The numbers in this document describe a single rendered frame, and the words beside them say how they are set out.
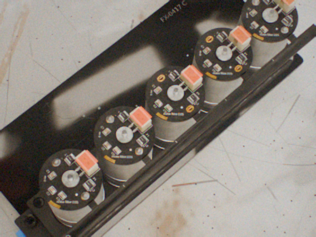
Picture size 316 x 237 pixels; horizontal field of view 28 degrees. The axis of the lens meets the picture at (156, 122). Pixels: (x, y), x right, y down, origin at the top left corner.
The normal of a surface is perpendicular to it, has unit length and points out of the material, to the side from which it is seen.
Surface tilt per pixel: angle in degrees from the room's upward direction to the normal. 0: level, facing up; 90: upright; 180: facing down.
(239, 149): 0
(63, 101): 0
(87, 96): 0
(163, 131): 90
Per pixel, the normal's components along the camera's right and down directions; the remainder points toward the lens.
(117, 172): -0.19, 0.93
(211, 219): 0.04, -0.33
